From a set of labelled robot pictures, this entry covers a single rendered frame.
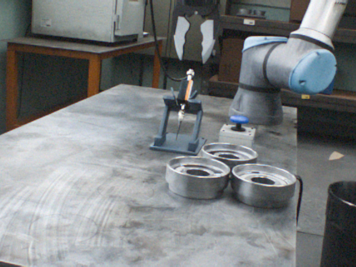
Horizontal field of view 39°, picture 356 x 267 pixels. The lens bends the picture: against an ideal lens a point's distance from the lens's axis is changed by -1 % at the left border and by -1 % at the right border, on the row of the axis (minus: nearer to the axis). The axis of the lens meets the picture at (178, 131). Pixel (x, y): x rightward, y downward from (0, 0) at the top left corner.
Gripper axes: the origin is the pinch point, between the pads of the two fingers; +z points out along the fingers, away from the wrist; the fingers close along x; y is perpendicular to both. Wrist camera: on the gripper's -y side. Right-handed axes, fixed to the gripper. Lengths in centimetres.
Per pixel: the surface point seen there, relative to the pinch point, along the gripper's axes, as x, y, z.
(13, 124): 136, 162, 71
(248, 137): -14.0, -2.8, 15.0
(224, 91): 30, 320, 62
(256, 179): -17.4, -23.7, 16.6
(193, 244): -11, -46, 19
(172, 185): -4.5, -30.0, 17.8
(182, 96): 0.8, -2.9, 8.4
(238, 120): -11.4, -1.2, 12.1
